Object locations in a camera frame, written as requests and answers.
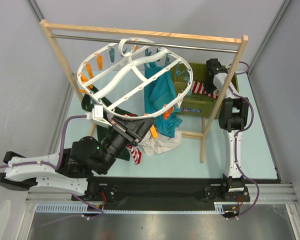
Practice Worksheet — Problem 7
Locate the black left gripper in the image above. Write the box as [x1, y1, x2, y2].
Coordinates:
[96, 115, 156, 175]

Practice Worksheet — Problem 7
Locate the orange clothespin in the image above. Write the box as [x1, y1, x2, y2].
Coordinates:
[162, 106, 174, 120]
[149, 125, 159, 139]

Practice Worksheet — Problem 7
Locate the red white striped santa sock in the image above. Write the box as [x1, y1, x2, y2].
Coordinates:
[126, 113, 143, 166]

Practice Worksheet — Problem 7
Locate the white round clip hanger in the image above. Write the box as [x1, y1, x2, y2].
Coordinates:
[77, 38, 193, 120]

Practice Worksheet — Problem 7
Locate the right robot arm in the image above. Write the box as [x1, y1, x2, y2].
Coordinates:
[203, 58, 249, 201]

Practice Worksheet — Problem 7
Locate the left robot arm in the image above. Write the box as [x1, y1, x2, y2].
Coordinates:
[0, 116, 155, 200]

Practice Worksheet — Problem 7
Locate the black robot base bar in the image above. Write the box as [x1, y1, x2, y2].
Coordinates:
[81, 176, 250, 202]

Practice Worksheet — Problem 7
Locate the olive green plastic basket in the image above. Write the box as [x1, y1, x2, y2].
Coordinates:
[169, 61, 240, 118]

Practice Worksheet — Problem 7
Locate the teal cloth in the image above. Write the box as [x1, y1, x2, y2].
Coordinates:
[144, 71, 183, 138]

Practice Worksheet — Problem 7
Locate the metal hanging rod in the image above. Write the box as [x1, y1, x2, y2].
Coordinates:
[51, 34, 238, 54]

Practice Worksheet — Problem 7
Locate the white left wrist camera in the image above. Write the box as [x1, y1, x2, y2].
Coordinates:
[85, 104, 112, 128]

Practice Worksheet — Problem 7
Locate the wooden drying rack frame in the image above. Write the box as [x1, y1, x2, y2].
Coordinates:
[39, 19, 249, 163]

